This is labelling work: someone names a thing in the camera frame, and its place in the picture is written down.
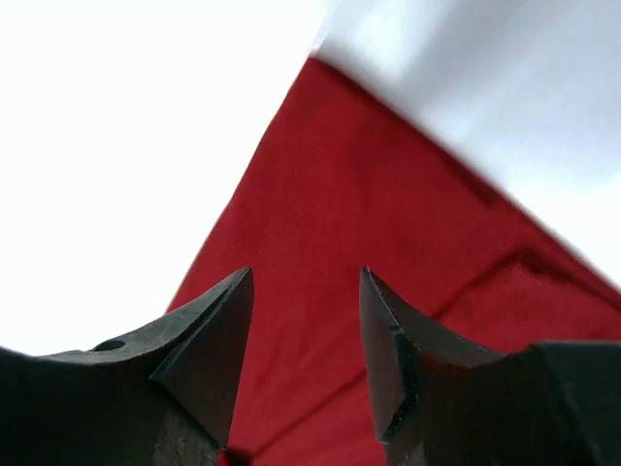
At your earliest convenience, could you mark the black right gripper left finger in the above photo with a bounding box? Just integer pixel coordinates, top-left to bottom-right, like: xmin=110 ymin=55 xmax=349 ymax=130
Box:
xmin=1 ymin=268 xmax=253 ymax=465

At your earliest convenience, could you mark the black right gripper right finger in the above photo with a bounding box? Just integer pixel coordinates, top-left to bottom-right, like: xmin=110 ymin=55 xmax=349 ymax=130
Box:
xmin=359 ymin=269 xmax=620 ymax=465

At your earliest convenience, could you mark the dark red t shirt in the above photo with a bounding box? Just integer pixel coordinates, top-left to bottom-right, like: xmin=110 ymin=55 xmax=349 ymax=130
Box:
xmin=173 ymin=58 xmax=620 ymax=465

